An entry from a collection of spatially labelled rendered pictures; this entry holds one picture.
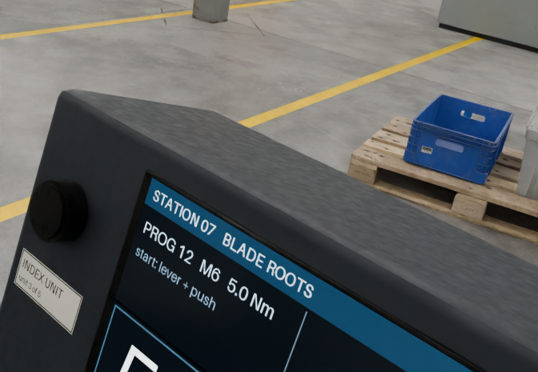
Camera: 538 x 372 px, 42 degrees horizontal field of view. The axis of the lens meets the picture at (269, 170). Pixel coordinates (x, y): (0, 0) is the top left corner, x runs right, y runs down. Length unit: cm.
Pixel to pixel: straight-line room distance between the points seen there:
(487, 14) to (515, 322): 768
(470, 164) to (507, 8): 456
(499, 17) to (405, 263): 763
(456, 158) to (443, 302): 319
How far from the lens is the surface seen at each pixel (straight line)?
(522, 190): 343
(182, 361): 28
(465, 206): 335
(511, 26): 783
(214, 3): 628
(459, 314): 22
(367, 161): 340
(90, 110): 33
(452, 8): 799
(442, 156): 341
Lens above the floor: 137
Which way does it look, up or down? 24 degrees down
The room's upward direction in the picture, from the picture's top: 10 degrees clockwise
